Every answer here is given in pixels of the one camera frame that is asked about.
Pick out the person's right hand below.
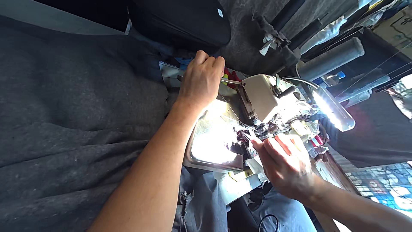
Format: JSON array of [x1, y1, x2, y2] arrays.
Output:
[[250, 134, 317, 201]]

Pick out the person's left hand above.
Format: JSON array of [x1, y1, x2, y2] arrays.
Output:
[[178, 50, 226, 111]]

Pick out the person's left forearm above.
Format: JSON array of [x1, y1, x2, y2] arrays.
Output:
[[86, 99, 205, 232]]

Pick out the person's right forearm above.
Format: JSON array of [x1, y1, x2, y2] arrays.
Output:
[[300, 174, 412, 232]]

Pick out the yellow flat piece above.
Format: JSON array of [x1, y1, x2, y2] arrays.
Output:
[[228, 169, 255, 182]]

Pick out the white sewing table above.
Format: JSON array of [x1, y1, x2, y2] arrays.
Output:
[[159, 61, 263, 206]]

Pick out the cream overlock sewing machine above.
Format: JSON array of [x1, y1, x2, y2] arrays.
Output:
[[183, 74, 322, 172]]

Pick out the white cloth strip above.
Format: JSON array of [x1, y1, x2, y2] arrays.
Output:
[[259, 34, 277, 56]]

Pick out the person's legs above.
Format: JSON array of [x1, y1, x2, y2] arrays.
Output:
[[174, 166, 318, 232]]

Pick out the lit white lamp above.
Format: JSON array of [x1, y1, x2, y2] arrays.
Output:
[[280, 76, 356, 132]]

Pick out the clear bottle with blue cap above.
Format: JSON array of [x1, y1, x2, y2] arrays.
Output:
[[313, 71, 346, 88]]

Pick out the black tube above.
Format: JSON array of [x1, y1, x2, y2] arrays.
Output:
[[288, 18, 323, 51], [270, 0, 306, 32]]

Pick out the dark hanging cloth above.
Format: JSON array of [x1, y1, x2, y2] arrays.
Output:
[[322, 91, 412, 169]]

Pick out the grey fabric roll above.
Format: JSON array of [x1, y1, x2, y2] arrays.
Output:
[[295, 37, 365, 81]]

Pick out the white crumpled cloth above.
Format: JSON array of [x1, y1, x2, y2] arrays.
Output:
[[300, 16, 348, 55]]

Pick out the blue patterned cloth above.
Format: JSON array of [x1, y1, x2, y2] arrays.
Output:
[[346, 162, 412, 217]]

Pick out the large dark grey cloth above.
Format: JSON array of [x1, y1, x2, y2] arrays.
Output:
[[0, 15, 169, 232]]

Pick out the red-handled tool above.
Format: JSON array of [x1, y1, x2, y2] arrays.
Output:
[[223, 67, 242, 89]]

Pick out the black cable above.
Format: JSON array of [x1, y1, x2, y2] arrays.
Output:
[[258, 214, 279, 232]]

